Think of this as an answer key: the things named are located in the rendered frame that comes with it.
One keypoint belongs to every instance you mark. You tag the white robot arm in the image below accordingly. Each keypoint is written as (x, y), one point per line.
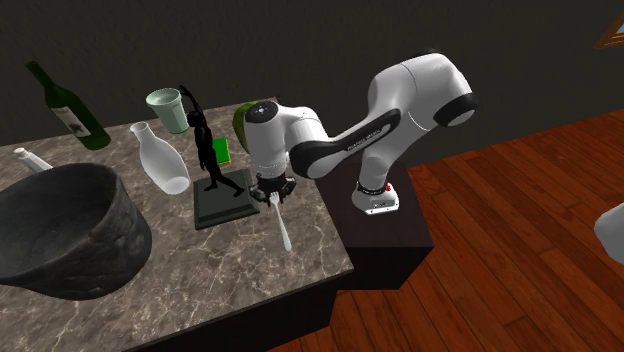
(414, 102)

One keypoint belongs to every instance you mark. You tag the dark robot stand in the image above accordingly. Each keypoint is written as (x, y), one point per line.
(390, 234)

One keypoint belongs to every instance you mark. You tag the white rounded object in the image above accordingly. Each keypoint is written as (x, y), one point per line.
(612, 234)

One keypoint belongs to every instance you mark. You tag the small white bottle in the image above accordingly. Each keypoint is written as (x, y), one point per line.
(33, 162)

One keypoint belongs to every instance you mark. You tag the black figure on green base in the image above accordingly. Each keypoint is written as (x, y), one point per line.
(224, 204)

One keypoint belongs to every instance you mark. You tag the dark green wine bottle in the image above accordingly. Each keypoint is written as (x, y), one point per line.
(73, 114)

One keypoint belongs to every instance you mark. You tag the pale green cup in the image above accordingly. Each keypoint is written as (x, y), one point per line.
(170, 109)

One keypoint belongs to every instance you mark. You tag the wood-framed wall picture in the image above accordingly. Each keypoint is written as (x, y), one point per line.
(614, 36)

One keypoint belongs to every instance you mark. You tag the green round fruit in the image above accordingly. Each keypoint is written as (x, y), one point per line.
(239, 124)

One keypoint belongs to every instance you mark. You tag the white plastic fork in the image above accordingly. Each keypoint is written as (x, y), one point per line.
(282, 229)

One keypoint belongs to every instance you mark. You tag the large dark stone bowl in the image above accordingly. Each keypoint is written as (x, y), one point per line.
(73, 229)

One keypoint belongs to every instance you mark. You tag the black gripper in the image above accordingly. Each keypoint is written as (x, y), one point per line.
(277, 184)

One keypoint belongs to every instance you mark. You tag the white milk bottle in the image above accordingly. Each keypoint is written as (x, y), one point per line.
(161, 161)

